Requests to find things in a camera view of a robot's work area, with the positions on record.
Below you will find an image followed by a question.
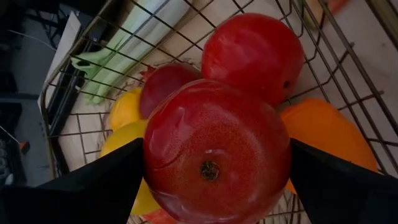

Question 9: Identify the dark red pomegranate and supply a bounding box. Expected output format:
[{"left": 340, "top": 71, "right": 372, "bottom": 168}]
[{"left": 139, "top": 62, "right": 203, "bottom": 119}]

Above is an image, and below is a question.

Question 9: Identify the yellow lemon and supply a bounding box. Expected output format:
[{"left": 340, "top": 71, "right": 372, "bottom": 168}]
[{"left": 98, "top": 119, "right": 161, "bottom": 216}]

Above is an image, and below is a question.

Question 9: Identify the black aluminium table frame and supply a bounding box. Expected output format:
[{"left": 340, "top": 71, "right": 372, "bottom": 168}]
[{"left": 43, "top": 18, "right": 106, "bottom": 175}]

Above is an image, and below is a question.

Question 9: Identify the yellow bell pepper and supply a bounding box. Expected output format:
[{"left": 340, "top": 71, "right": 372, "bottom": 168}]
[{"left": 108, "top": 86, "right": 147, "bottom": 131}]

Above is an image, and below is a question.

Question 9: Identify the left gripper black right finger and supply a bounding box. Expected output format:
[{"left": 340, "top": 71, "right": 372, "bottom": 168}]
[{"left": 290, "top": 138, "right": 398, "bottom": 224}]

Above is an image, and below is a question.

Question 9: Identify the red apple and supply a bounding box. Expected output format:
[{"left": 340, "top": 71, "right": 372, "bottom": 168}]
[
  {"left": 142, "top": 78, "right": 292, "bottom": 224},
  {"left": 201, "top": 12, "right": 305, "bottom": 108}
]

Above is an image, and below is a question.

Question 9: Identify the orange fruit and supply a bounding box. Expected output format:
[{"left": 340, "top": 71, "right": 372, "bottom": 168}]
[{"left": 279, "top": 98, "right": 379, "bottom": 194}]

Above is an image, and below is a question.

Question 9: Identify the white bottle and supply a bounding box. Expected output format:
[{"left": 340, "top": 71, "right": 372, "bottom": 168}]
[{"left": 70, "top": 0, "right": 193, "bottom": 105}]

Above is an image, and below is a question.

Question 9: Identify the peach apple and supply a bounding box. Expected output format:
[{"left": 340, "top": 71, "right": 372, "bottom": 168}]
[{"left": 141, "top": 208, "right": 180, "bottom": 224}]

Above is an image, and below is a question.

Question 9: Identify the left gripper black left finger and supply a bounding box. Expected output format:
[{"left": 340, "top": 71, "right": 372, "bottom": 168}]
[{"left": 0, "top": 138, "right": 145, "bottom": 224}]

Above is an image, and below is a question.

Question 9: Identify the bronze wire basket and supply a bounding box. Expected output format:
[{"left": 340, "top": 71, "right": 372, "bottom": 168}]
[{"left": 39, "top": 0, "right": 398, "bottom": 224}]

